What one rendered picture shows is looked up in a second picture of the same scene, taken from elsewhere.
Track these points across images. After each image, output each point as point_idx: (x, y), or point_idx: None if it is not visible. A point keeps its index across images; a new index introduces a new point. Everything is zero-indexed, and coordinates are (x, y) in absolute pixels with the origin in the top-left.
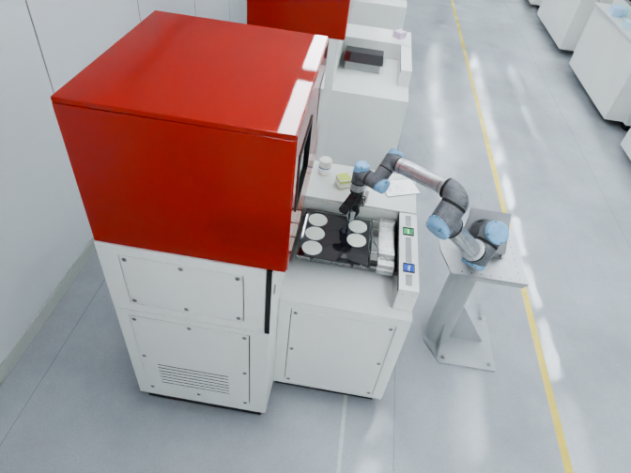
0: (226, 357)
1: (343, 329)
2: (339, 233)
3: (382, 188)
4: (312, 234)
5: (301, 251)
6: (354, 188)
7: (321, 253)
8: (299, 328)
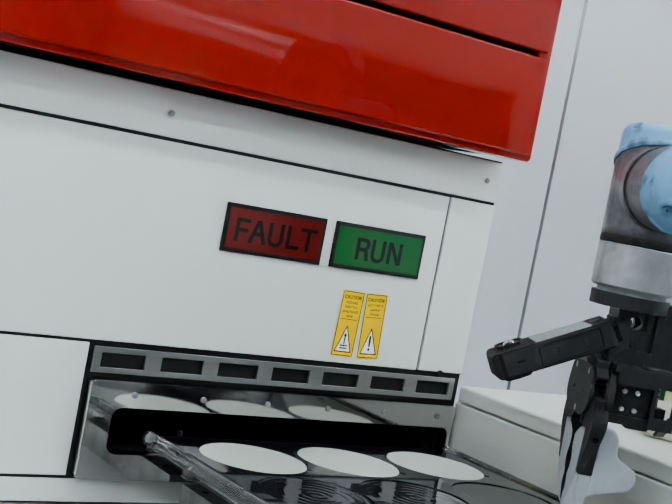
0: None
1: None
2: (453, 503)
3: (670, 168)
4: (332, 457)
5: (190, 442)
6: (598, 257)
7: (251, 473)
8: None
